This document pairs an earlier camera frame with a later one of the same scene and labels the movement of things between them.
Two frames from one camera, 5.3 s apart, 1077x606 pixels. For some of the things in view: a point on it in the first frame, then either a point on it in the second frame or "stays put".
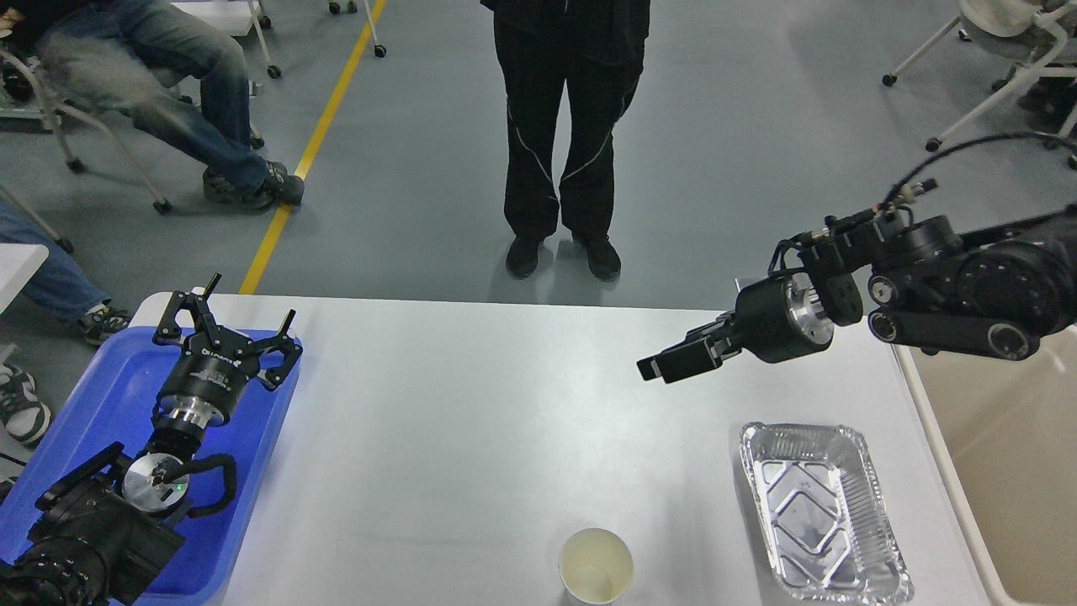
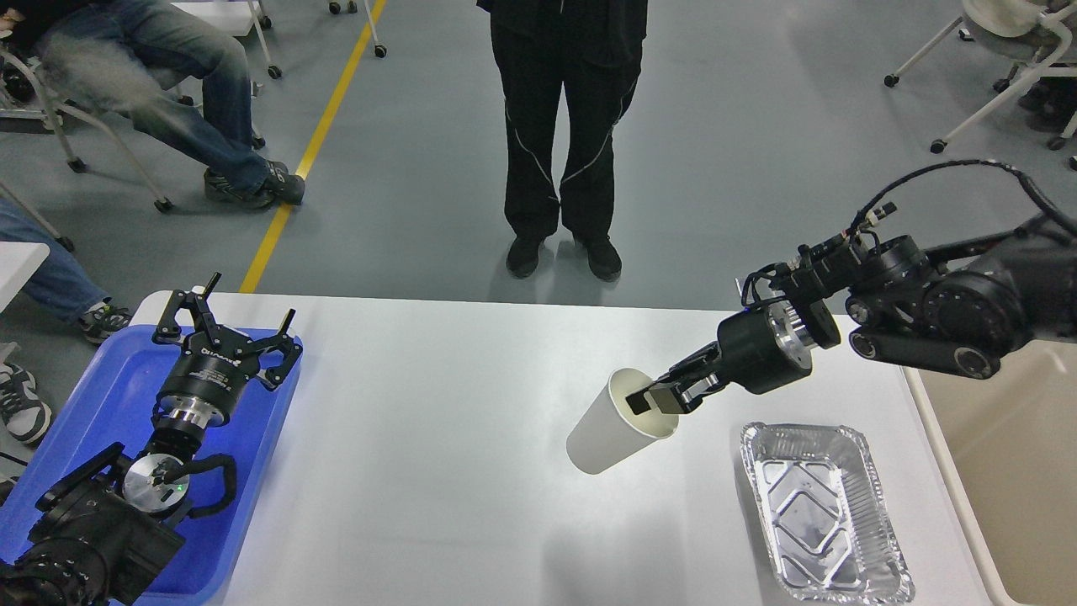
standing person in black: x=596 y=49 stays put
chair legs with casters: x=273 y=71 stays put
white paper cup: x=596 y=566 to x=608 y=427
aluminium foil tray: x=827 y=526 stays put
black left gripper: x=775 y=319 to x=755 y=354
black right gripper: x=204 y=384 stays put
